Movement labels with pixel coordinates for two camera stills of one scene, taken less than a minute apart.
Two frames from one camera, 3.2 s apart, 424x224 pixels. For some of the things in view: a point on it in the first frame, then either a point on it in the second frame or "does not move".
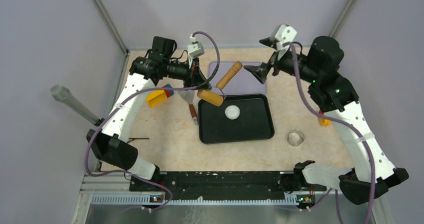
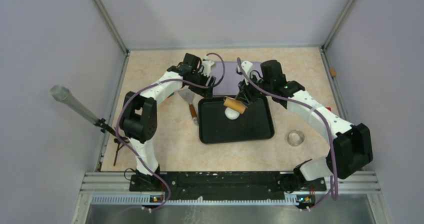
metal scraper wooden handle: (188, 95) does not move
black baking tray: (240, 117) does not move
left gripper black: (194, 77) does not move
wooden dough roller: (213, 98) → (234, 104)
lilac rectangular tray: (243, 82) does not move
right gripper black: (261, 71) → (245, 94)
